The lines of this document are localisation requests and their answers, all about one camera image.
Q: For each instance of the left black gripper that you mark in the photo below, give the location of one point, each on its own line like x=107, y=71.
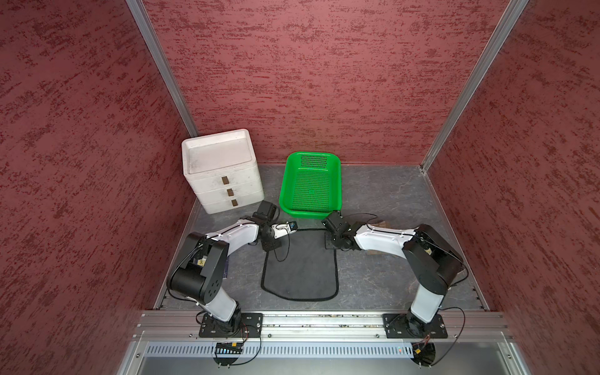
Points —
x=270, y=244

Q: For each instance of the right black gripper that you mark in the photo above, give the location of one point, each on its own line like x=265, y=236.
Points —
x=329, y=244

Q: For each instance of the grey blue cloth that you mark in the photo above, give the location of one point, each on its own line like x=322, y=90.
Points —
x=304, y=269

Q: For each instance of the brown striped dishcloth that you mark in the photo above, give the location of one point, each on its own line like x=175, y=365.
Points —
x=378, y=224

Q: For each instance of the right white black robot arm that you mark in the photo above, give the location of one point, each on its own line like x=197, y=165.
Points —
x=433, y=261

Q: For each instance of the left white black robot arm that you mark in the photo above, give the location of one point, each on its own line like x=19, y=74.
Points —
x=198, y=277

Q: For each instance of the green plastic basket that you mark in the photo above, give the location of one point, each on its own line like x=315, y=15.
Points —
x=312, y=185

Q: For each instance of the blue book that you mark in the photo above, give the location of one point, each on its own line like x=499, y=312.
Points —
x=226, y=268

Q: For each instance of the white three-drawer cabinet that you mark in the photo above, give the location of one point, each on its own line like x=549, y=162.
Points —
x=222, y=170

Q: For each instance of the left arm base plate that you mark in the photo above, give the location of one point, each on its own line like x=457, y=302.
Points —
x=246, y=325

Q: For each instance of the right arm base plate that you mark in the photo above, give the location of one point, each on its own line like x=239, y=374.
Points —
x=406, y=326

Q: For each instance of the aluminium rail frame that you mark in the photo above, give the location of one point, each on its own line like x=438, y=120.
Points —
x=323, y=342

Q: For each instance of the left metal corner post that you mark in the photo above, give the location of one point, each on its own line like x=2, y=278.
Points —
x=152, y=42

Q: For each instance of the metal corner post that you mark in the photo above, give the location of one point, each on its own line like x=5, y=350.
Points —
x=152, y=42
x=502, y=30

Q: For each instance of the right metal corner post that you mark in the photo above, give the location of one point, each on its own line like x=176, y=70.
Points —
x=502, y=30

